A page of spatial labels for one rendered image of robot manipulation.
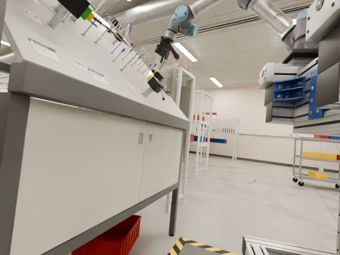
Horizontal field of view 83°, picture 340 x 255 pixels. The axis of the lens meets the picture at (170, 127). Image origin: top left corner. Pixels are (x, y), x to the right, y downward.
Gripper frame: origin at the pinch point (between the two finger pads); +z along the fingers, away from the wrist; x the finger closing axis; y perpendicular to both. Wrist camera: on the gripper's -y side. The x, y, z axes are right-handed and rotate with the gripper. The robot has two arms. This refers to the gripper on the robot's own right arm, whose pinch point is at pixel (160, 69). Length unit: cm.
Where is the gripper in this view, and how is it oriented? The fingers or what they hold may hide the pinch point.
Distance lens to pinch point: 139.4
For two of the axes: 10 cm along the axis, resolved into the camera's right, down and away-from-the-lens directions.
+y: -8.9, -4.3, 1.7
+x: -2.4, 1.1, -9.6
